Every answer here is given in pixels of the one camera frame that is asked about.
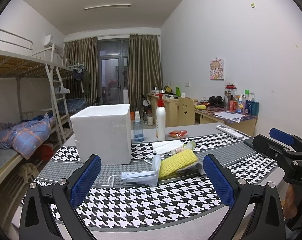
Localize green tissue pack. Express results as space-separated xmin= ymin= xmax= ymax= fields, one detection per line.
xmin=171 ymin=141 xmax=196 ymax=154

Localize yellow sponge cloth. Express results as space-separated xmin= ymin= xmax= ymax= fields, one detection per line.
xmin=159 ymin=149 xmax=198 ymax=178

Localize white towel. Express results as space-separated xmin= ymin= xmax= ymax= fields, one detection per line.
xmin=152 ymin=140 xmax=183 ymax=155

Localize person right hand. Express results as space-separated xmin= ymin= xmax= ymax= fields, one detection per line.
xmin=283 ymin=184 xmax=298 ymax=219

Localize wooden desk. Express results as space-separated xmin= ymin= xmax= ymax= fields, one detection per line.
xmin=195 ymin=105 xmax=258 ymax=136
xmin=146 ymin=93 xmax=179 ymax=127

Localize white remote control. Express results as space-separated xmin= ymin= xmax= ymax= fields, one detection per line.
xmin=216 ymin=125 xmax=244 ymax=139

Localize white papers on desk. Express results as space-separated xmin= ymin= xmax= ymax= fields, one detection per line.
xmin=214 ymin=111 xmax=244 ymax=123

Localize houndstooth table mat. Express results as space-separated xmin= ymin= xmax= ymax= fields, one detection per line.
xmin=21 ymin=130 xmax=279 ymax=231

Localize blue plaid quilt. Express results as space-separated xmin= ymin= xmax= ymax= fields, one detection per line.
xmin=0 ymin=114 xmax=55 ymax=159

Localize red snack packet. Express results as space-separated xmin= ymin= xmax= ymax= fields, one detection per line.
xmin=168 ymin=130 xmax=187 ymax=139

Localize wooden smiley chair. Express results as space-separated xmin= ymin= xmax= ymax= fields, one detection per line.
xmin=179 ymin=98 xmax=195 ymax=126

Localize anime girl poster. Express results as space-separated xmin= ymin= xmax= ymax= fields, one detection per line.
xmin=210 ymin=58 xmax=224 ymax=80

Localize white styrofoam box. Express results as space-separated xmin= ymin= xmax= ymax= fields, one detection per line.
xmin=71 ymin=104 xmax=131 ymax=165

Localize far wooden desk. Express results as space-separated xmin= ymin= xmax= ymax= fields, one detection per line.
xmin=146 ymin=93 xmax=179 ymax=127

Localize white red pump bottle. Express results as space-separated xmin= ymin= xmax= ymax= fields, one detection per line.
xmin=156 ymin=93 xmax=166 ymax=141

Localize blue spray bottle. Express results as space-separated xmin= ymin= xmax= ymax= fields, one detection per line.
xmin=133 ymin=111 xmax=144 ymax=142

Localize brown curtain right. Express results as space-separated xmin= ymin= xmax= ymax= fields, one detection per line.
xmin=128 ymin=35 xmax=163 ymax=111

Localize brown curtain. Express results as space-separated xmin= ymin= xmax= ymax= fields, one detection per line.
xmin=63 ymin=37 xmax=99 ymax=106
xmin=128 ymin=35 xmax=163 ymax=111

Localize metal bunk bed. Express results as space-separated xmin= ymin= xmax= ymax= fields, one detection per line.
xmin=0 ymin=27 xmax=88 ymax=201

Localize brown curtain left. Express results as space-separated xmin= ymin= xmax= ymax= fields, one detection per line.
xmin=63 ymin=37 xmax=99 ymax=106

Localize glass balcony door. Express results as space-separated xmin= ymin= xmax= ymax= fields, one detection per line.
xmin=98 ymin=38 xmax=129 ymax=105

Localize white air conditioner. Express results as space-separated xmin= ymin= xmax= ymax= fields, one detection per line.
xmin=43 ymin=35 xmax=63 ymax=52

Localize ceiling tube light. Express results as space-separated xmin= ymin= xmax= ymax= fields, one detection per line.
xmin=84 ymin=4 xmax=131 ymax=11

